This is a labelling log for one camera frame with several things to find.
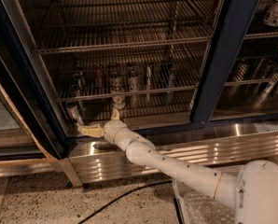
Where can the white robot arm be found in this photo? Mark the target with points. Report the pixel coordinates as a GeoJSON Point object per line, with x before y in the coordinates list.
{"type": "Point", "coordinates": [252, 194]}

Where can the dark can back left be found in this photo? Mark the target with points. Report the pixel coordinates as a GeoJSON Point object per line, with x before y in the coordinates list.
{"type": "Point", "coordinates": [78, 82]}

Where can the white red can front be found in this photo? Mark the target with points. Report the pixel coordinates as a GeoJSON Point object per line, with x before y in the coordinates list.
{"type": "Point", "coordinates": [118, 98]}

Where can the red coke can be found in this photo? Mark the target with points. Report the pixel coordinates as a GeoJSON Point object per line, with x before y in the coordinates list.
{"type": "Point", "coordinates": [99, 76]}

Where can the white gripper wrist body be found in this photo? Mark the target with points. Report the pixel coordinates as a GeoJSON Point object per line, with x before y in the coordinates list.
{"type": "Point", "coordinates": [111, 130]}

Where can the blue can back right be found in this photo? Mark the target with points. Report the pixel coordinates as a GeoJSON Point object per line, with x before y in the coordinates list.
{"type": "Point", "coordinates": [167, 75]}

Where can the brown can back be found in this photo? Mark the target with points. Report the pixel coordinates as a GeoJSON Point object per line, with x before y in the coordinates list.
{"type": "Point", "coordinates": [113, 73]}

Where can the right compartment wire shelf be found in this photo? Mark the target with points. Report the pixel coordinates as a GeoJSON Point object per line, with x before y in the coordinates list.
{"type": "Point", "coordinates": [257, 59]}

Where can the white red slim can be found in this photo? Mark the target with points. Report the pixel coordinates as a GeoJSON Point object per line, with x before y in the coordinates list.
{"type": "Point", "coordinates": [149, 73]}

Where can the stainless steel glass fridge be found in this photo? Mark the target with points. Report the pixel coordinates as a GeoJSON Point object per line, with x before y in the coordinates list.
{"type": "Point", "coordinates": [212, 124]}

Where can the middle wire shelf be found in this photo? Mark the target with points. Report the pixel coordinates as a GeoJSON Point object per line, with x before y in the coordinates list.
{"type": "Point", "coordinates": [186, 69]}

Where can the silver can front left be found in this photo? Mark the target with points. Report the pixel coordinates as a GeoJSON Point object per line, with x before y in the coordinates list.
{"type": "Point", "coordinates": [74, 113]}

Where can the clear plastic bin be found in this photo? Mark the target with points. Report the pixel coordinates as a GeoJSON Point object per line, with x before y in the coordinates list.
{"type": "Point", "coordinates": [180, 190]}

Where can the silver white can back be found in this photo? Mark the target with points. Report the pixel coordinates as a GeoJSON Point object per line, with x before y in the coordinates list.
{"type": "Point", "coordinates": [133, 77]}

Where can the open glass fridge door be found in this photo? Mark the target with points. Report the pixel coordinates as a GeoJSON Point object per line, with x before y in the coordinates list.
{"type": "Point", "coordinates": [22, 150]}

